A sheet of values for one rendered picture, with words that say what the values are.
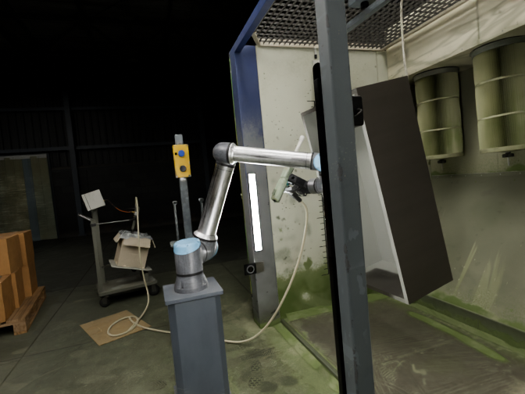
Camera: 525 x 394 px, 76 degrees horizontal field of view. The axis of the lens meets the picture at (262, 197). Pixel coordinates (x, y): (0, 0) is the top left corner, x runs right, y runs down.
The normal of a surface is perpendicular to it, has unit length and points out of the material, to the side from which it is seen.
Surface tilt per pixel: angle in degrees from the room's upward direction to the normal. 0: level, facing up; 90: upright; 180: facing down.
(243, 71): 90
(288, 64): 90
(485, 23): 90
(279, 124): 90
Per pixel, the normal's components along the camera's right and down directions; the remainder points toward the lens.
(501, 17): -0.94, 0.11
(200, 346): 0.32, 0.02
